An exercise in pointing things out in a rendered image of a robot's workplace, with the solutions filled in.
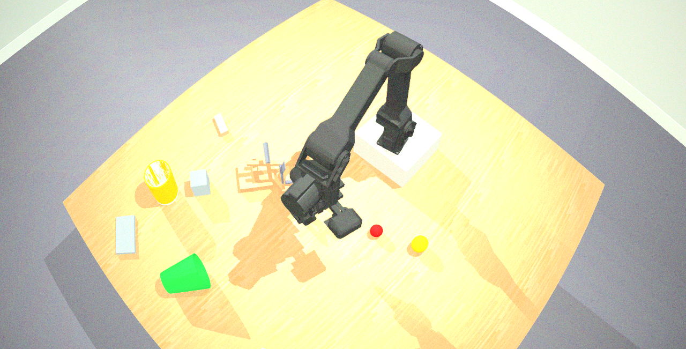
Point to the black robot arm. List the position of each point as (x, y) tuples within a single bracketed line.
[(330, 144)]

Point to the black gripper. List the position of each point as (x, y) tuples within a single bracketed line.
[(343, 221)]

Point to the green tapered cup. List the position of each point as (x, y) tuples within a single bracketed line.
[(187, 275)]

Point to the yellow cup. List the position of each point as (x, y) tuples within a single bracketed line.
[(160, 180)]

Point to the red ball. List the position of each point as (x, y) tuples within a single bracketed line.
[(376, 230)]

